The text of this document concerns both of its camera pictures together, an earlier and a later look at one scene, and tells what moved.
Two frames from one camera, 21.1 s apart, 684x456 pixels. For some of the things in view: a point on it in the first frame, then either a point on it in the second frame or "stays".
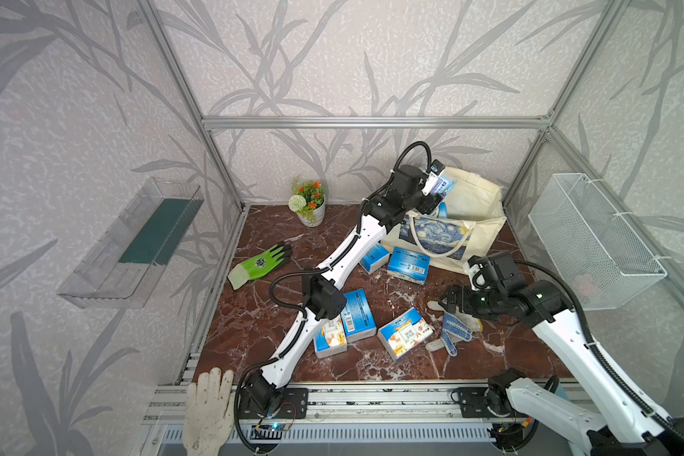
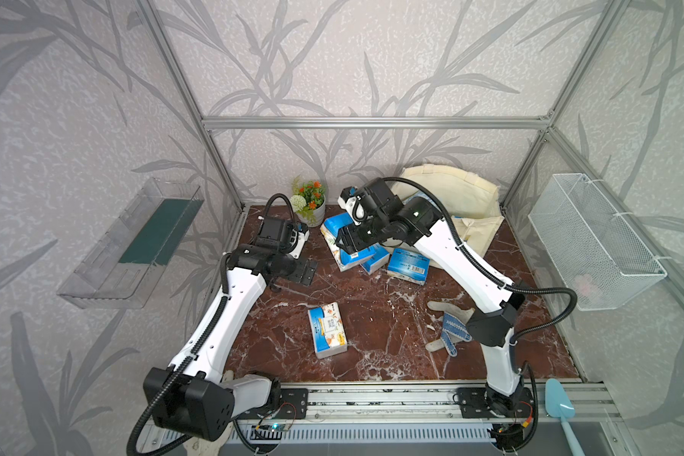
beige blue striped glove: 456,326 stays
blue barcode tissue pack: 375,258 stays
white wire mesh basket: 590,244 stays
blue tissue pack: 357,316 → 344,258
